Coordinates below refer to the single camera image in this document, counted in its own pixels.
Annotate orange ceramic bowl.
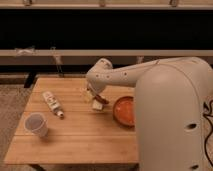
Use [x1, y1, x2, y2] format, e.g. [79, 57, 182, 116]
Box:
[113, 96, 134, 127]

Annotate clear plastic cup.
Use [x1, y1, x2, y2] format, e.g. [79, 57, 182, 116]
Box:
[24, 112, 48, 137]

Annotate white squeeze tube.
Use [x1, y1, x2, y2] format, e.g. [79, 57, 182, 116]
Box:
[42, 91, 64, 118]

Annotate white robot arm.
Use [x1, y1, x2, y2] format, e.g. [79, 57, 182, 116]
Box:
[86, 57, 213, 171]

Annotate black cable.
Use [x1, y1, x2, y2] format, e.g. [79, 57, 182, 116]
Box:
[202, 99, 213, 168]

